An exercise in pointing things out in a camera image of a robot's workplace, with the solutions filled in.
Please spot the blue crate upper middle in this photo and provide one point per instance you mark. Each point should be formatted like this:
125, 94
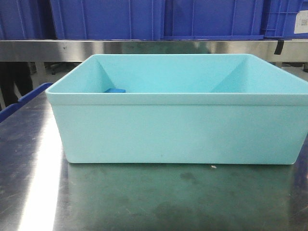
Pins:
108, 19

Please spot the blue crate edge left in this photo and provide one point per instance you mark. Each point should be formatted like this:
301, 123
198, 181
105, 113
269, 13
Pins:
12, 108

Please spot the small blue block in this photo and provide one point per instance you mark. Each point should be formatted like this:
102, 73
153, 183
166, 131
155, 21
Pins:
115, 91

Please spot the steel shelf rail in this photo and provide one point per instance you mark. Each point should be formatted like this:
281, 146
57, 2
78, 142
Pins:
275, 51

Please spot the blue crate upper right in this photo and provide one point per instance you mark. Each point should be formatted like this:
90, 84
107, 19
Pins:
213, 20

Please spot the light blue plastic tub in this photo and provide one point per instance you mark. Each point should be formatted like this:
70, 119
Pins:
180, 108

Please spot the blue crate far right labelled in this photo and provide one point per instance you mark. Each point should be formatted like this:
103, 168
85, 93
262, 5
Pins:
285, 19

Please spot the blue crate upper left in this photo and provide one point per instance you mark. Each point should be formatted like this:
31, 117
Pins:
26, 19

